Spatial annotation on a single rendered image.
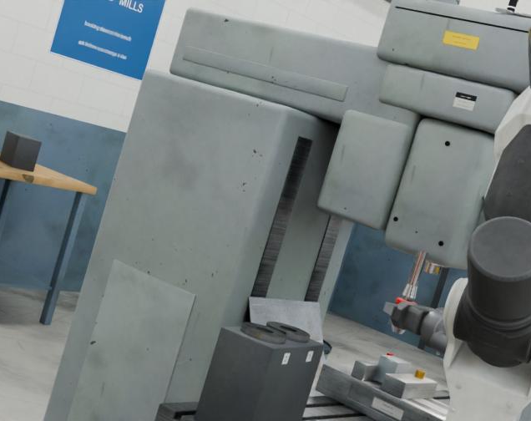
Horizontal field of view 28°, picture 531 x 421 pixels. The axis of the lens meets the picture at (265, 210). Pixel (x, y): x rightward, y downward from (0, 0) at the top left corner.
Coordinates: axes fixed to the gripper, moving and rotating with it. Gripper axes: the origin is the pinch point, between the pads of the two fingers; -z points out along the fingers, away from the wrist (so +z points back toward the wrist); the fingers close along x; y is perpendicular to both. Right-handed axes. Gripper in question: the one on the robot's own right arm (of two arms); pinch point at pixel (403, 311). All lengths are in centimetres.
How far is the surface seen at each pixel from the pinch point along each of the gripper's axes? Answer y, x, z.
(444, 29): -63, -3, -18
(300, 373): 14.6, 29.1, 8.3
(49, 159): 27, -117, -493
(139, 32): -73, -162, -509
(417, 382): 16.4, -16.0, -5.7
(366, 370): 17.6, -8.7, -15.1
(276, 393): 18.2, 35.7, 11.6
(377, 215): -17.7, -3.5, -21.8
